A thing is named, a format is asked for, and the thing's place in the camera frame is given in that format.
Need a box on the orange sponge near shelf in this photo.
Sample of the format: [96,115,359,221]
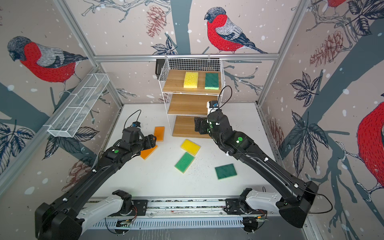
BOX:
[154,126,165,142]

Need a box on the white wire wall basket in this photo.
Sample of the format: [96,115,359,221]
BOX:
[48,73,110,138]

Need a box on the yellow sponge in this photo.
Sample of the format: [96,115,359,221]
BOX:
[181,140,201,156]
[183,72,199,89]

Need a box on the black box behind shelf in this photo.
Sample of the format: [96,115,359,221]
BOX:
[155,59,166,77]

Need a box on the top wooden shelf board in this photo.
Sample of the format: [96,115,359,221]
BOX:
[161,70,226,96]

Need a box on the dark green sponge carried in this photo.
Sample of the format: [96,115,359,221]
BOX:
[205,73,219,90]

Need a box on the middle wooden shelf board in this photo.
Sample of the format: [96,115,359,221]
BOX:
[166,94,218,116]

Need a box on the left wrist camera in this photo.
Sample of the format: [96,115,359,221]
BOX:
[131,121,141,129]

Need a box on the aluminium mounting rail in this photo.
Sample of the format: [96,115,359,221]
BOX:
[61,196,313,218]

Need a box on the white wire three-tier shelf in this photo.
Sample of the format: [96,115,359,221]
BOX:
[156,58,226,138]

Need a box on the light green sponge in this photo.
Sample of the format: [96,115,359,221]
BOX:
[175,152,195,174]

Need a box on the orange sponge middle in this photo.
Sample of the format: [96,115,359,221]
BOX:
[140,145,158,160]

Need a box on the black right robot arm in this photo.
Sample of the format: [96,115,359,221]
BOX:
[194,110,319,228]

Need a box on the perforated metal vent strip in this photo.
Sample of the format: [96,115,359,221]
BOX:
[91,217,244,231]

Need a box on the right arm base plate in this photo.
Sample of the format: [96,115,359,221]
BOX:
[223,199,268,216]

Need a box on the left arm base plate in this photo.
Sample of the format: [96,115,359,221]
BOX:
[109,200,149,217]

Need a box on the dark green sponge front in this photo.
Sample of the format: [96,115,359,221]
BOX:
[215,164,237,180]

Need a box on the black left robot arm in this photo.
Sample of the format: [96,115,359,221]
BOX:
[35,127,157,240]

